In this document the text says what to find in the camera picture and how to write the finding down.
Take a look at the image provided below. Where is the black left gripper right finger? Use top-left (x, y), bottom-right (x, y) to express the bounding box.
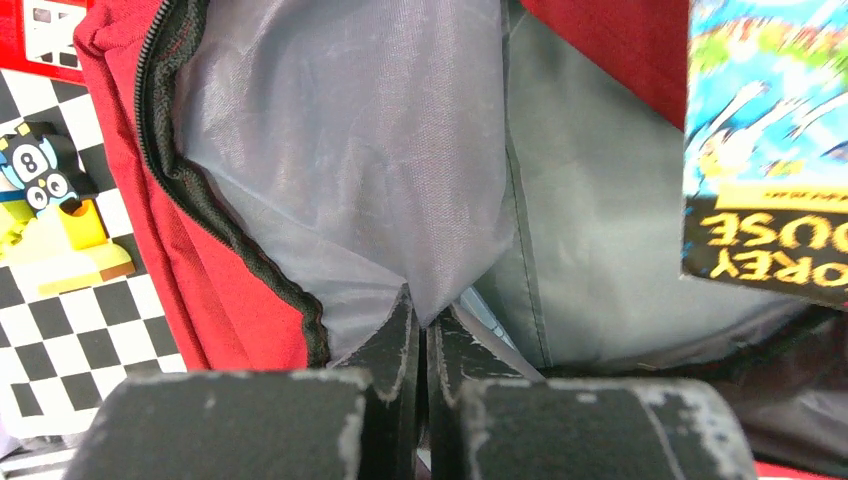
top-left (427, 307), bottom-right (757, 479)

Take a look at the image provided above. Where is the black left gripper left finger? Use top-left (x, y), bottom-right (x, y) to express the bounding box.
top-left (65, 289), bottom-right (419, 479)

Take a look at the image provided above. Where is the red student backpack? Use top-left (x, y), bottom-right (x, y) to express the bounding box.
top-left (74, 1), bottom-right (847, 479)

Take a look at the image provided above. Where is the blue treehouse comic book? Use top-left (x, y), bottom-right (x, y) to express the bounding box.
top-left (681, 0), bottom-right (847, 309)

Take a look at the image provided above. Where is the black and white chessboard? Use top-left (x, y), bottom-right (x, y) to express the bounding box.
top-left (1, 70), bottom-right (185, 479)

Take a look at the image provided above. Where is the colourful toy block train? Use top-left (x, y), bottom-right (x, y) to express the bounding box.
top-left (1, 122), bottom-right (136, 296)

